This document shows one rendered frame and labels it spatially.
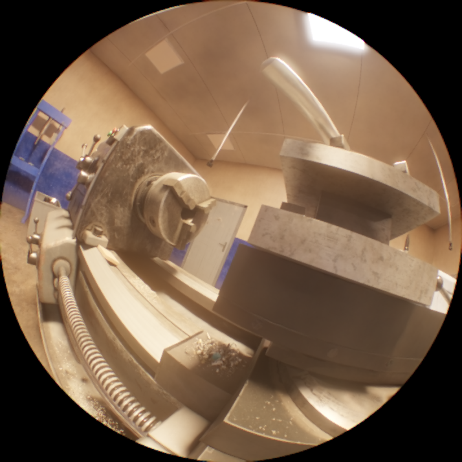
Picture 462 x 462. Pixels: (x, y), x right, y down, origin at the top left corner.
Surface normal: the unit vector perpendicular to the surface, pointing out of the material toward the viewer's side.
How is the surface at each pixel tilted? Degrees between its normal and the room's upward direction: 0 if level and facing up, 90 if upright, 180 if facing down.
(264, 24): 180
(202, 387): 90
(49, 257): 90
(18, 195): 90
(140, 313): 36
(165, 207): 90
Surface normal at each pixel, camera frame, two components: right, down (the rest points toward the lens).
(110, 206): 0.86, 0.30
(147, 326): 0.11, -0.89
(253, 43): -0.38, 0.92
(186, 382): -0.35, -0.25
